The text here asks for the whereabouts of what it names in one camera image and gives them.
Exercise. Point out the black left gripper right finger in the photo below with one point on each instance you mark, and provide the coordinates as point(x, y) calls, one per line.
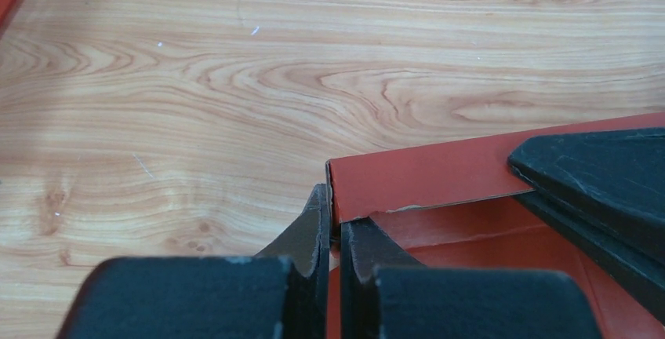
point(387, 293)

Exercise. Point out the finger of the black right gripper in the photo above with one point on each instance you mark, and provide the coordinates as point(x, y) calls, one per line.
point(639, 275)
point(613, 180)

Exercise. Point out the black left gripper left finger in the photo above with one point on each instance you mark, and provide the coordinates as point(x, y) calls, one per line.
point(280, 292)

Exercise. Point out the red paper box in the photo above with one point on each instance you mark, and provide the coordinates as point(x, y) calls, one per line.
point(451, 205)

